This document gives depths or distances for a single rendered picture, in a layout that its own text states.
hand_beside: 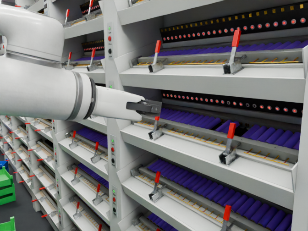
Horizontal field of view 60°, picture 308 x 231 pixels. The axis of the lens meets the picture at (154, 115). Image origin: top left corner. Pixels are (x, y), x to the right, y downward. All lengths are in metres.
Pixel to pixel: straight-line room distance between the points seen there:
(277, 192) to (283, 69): 0.23
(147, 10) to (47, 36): 0.45
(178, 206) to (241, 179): 0.29
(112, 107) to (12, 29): 0.18
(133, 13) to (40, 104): 0.53
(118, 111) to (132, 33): 0.54
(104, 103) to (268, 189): 0.35
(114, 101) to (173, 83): 0.28
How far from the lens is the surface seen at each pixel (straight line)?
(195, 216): 0.79
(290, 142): 0.64
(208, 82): 0.62
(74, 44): 1.62
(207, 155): 0.67
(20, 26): 0.42
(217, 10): 0.88
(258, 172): 0.60
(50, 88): 0.42
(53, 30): 0.42
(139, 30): 0.98
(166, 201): 0.86
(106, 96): 0.45
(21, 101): 0.41
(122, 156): 0.98
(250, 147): 0.65
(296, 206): 0.56
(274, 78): 0.53
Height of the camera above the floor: 1.17
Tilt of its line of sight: 10 degrees down
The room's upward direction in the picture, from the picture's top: straight up
